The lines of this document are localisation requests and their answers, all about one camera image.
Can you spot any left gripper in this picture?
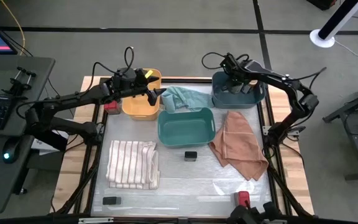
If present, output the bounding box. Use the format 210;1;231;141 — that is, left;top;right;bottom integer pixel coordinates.
105;67;168;107

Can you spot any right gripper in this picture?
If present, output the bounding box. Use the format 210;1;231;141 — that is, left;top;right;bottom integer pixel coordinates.
220;52;255;95

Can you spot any salmon cloth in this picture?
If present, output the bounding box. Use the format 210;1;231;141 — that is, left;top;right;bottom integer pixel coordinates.
209;111;269;182

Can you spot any blue-grey plastic bin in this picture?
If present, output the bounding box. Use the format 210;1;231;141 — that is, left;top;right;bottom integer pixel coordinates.
211;70;266;110

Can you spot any yellow plastic bin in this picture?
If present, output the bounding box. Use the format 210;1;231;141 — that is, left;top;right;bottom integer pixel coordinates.
121;68;163;121

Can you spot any light blue cloth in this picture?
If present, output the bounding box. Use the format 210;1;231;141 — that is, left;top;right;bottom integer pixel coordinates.
161;86;214;113

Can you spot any teal plastic bin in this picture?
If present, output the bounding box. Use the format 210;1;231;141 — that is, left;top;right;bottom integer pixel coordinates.
157;107;216;149

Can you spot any white striped towel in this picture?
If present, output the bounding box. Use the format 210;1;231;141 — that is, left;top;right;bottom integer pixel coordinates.
106;139;161;190

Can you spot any black side table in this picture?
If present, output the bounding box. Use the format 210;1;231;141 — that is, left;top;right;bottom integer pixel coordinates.
321;77;358;182

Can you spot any white cardboard box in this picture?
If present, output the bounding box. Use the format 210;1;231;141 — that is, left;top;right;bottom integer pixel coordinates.
30;129;70;156

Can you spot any black white pole stand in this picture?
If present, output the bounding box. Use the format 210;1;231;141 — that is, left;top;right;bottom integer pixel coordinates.
308;0;358;49

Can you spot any black clamp stand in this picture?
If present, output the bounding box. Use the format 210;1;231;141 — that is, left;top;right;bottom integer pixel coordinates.
1;65;37;98

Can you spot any black computer mouse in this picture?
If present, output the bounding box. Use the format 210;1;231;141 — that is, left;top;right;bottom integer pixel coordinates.
1;138;22;164

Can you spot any black aluminium frame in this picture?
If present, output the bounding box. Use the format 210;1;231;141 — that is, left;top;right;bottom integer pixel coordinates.
50;76;315;224

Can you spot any white floor cable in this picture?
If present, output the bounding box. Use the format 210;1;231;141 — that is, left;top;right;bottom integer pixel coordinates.
334;39;358;65

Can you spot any yellow cable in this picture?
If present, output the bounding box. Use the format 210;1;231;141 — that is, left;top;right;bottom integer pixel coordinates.
0;0;27;56

